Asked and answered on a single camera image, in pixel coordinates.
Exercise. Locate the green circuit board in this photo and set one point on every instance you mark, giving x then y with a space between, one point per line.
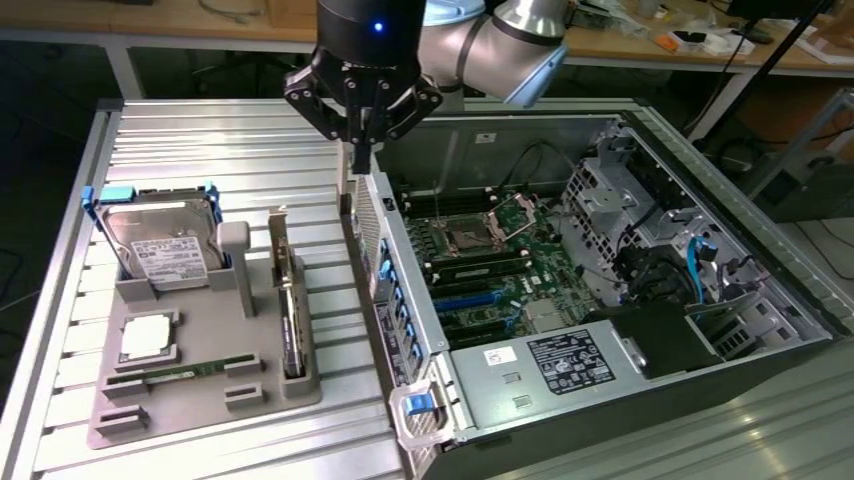
589 17

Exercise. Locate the blue case latch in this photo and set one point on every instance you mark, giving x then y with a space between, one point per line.
416 405

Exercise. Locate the dark grey box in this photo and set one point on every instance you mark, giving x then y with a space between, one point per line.
813 190

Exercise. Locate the green RAM stick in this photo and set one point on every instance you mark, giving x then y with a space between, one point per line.
186 372

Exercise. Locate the silver power supply unit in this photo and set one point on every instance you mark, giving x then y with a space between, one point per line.
507 380

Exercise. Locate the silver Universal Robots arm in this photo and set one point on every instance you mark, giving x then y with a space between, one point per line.
507 30

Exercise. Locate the aluminium frame stand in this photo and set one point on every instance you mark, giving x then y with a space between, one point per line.
843 100

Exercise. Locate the perforated metal disk bay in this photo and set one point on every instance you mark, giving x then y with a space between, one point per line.
603 200

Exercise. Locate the black open PC case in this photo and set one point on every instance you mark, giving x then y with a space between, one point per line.
600 435

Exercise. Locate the grey parts rack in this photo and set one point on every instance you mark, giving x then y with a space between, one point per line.
200 330

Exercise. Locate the installed black RAM stick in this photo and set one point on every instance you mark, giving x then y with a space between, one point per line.
476 272

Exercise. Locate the blue disk caddy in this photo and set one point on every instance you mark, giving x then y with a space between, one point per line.
118 194

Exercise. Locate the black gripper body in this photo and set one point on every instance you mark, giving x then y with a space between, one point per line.
366 45

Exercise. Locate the black expansion slot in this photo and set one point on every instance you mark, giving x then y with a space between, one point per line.
476 332

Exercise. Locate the silver hard disk drive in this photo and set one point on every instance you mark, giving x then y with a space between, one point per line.
160 240

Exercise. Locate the blue expansion slot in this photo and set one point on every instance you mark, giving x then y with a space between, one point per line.
467 301

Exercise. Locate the graphics card with black fan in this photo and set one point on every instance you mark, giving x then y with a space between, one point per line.
290 320

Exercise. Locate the CPU socket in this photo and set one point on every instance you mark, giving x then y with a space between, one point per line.
467 235

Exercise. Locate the black monitor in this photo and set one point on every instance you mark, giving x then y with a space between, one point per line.
787 6

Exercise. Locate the black tripod pole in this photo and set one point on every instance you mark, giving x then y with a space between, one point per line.
800 34

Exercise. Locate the silver CPU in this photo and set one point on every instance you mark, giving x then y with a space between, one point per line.
146 337

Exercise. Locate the green motherboard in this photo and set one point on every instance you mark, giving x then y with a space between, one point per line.
533 280

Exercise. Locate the metal socket cover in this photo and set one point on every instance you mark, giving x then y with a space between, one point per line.
525 222

